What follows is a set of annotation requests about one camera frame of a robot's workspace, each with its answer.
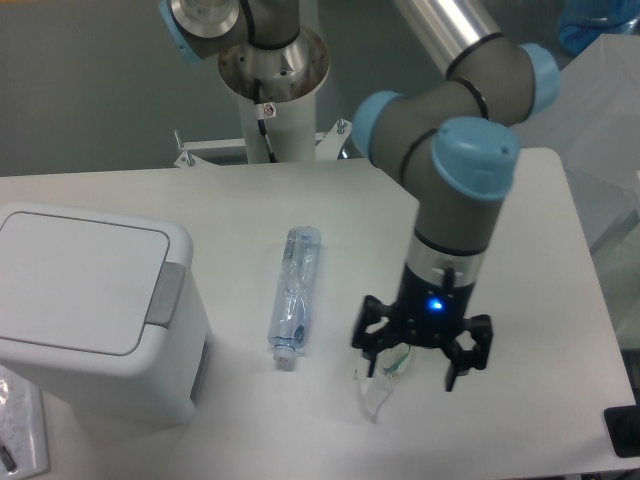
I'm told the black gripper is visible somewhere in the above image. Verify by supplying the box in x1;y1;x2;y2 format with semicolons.
351;265;493;392

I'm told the white plastic trash can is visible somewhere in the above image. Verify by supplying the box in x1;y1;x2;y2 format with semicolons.
1;201;212;424

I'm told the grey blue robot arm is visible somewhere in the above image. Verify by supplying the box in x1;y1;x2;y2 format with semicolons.
159;1;560;388

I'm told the crumpled white plastic wrapper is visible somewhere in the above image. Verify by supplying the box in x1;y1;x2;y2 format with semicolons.
354;343;412;422

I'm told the crushed clear plastic bottle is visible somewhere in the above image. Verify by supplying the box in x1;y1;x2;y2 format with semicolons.
267;226;321;371

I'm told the black device at edge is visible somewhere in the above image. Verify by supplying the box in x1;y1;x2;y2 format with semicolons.
603;405;639;458

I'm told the blue plastic bag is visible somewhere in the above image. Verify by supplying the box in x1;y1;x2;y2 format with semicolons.
556;0;639;57

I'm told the clear sleeve with paper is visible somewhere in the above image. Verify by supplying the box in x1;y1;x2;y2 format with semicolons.
1;366;50;479

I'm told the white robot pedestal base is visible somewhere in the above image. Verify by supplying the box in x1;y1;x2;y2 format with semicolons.
172;27;369;169

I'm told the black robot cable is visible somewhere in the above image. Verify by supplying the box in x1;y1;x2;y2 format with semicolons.
252;78;279;164

